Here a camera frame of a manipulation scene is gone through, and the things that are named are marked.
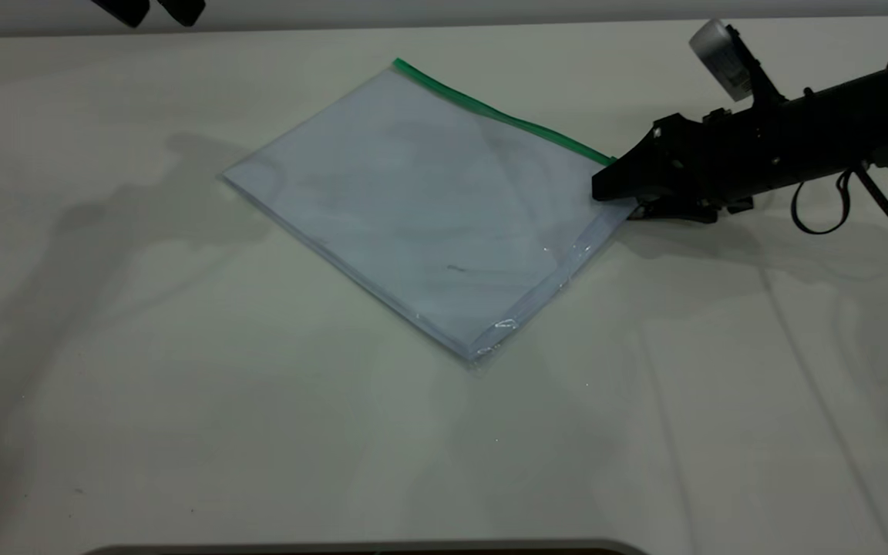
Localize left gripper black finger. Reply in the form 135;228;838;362
91;0;150;29
157;0;207;27

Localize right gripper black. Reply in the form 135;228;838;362
591;68;888;225

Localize clear zip bag green strip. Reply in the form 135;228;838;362
217;58;639;375

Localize white paper sheets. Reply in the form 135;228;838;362
222;69;607;358

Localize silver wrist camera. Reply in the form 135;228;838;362
688;18;789;106

